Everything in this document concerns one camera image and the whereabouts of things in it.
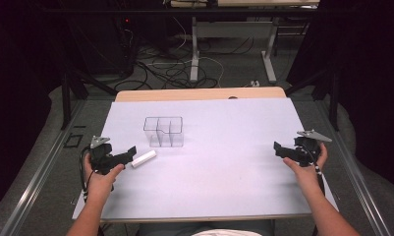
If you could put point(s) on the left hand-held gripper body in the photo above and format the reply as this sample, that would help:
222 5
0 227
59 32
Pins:
102 156

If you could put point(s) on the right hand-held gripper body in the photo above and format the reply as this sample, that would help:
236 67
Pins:
307 147

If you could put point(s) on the white tube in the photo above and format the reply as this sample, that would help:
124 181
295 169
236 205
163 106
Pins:
143 159

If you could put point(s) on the clear acrylic divided organizer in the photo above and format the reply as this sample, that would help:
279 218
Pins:
165 132

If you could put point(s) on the person's left hand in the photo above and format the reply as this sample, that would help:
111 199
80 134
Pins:
99 183

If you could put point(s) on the person's right hand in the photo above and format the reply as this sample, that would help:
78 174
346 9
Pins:
304 175

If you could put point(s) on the black metal stand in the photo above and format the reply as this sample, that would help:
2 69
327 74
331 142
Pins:
67 98
332 98

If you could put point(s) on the white table mat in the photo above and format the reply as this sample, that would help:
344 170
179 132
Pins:
217 170

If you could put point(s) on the white power strip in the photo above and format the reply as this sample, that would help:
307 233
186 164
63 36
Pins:
255 83

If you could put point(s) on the wooden table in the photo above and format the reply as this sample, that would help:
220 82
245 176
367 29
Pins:
197 94

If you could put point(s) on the person's white shirt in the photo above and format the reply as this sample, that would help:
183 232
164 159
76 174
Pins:
227 233

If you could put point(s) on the black curtain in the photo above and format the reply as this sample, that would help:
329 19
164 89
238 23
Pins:
371 65
17 65

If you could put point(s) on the black equipment rack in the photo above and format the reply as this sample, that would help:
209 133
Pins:
102 42

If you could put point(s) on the white-legged desk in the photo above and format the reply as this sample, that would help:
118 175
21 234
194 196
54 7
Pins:
194 49

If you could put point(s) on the black crossbar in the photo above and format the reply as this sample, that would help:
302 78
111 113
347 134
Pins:
152 11

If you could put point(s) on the aluminium floor rail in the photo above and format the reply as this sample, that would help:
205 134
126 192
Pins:
37 177
358 183

